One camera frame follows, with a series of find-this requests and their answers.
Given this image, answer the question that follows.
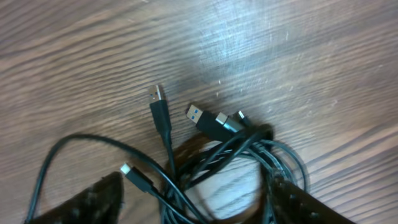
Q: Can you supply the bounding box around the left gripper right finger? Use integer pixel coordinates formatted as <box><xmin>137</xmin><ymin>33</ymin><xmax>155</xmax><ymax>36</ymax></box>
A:
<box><xmin>269</xmin><ymin>176</ymin><xmax>354</xmax><ymax>224</ymax></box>

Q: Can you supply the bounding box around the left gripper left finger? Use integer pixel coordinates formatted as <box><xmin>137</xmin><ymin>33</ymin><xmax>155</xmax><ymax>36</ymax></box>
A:
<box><xmin>27</xmin><ymin>172</ymin><xmax>124</xmax><ymax>224</ymax></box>

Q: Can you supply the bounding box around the black USB-C cable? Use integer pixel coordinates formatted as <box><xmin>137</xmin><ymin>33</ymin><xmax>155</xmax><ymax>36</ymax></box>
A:
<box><xmin>24</xmin><ymin>110</ymin><xmax>274</xmax><ymax>224</ymax></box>

